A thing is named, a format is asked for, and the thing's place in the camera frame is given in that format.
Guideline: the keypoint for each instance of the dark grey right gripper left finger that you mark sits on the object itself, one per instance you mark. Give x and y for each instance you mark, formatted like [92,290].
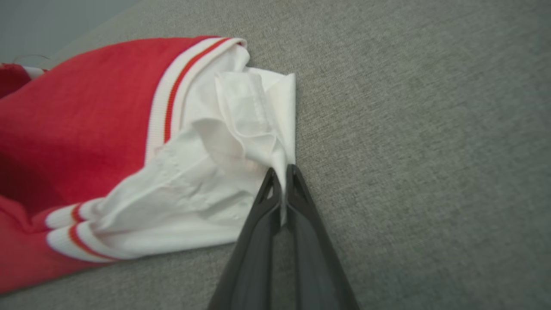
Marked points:
[254,258]

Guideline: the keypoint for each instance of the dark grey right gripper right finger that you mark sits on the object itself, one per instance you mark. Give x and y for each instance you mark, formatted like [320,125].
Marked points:
[314,258]

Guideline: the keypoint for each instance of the red t-shirt white sleeves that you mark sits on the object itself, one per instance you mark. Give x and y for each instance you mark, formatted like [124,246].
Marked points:
[77,120]

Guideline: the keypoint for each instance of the grey fabric sofa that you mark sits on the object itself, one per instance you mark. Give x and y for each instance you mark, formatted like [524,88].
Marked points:
[430,172]

